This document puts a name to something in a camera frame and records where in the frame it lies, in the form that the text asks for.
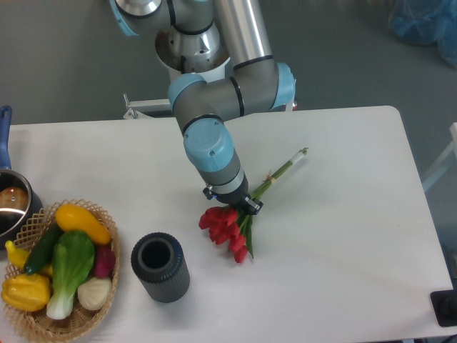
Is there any woven wicker basket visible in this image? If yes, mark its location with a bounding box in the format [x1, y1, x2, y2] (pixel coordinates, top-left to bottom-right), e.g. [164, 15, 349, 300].
[1, 199, 121, 342]

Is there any small yellow gourd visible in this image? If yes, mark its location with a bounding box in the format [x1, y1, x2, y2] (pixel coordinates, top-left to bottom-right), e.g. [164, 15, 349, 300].
[5, 240, 30, 270]

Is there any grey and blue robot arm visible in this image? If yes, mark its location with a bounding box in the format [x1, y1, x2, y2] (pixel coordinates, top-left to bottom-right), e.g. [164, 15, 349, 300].
[110, 1, 296, 214]

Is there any dark green cucumber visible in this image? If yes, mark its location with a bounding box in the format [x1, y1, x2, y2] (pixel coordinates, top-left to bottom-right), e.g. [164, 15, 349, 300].
[24, 222, 64, 275]

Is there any blue plastic bag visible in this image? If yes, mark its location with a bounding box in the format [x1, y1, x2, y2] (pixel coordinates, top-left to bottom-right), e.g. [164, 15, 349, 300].
[388, 1, 456, 67]

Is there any black device at table edge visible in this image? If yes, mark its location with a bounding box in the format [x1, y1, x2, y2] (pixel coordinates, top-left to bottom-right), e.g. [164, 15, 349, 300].
[430, 289, 456, 327]

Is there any blue handled saucepan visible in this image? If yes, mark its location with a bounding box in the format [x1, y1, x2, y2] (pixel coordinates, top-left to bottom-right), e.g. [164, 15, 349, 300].
[1, 105, 42, 250]

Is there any white frame at right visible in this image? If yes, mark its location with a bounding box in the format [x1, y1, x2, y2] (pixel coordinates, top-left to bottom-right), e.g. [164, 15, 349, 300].
[422, 122, 456, 192]

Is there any white garlic bulb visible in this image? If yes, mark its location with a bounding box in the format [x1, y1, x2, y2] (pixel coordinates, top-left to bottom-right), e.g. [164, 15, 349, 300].
[77, 277, 111, 311]

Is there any dark grey ribbed vase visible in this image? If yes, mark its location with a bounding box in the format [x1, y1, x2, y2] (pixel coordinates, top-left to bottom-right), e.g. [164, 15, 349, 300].
[131, 232, 190, 303]

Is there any red radish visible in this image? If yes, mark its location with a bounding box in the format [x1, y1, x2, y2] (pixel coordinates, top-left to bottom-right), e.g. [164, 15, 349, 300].
[93, 247, 116, 278]

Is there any red tulip bouquet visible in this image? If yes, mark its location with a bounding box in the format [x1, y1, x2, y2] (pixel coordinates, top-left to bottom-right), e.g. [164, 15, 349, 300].
[199, 147, 308, 264]

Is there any green bok choy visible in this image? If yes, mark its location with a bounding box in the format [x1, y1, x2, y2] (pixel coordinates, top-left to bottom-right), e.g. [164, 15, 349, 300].
[46, 230, 95, 320]

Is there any yellow squash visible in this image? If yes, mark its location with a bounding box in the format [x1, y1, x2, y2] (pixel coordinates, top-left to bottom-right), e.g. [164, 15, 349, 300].
[55, 204, 111, 245]

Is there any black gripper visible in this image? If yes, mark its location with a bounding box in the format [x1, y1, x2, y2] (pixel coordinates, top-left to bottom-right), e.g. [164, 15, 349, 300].
[203, 178, 263, 216]

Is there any yellow bell pepper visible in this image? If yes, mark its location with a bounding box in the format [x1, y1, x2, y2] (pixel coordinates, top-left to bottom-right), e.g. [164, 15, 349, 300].
[1, 274, 51, 312]

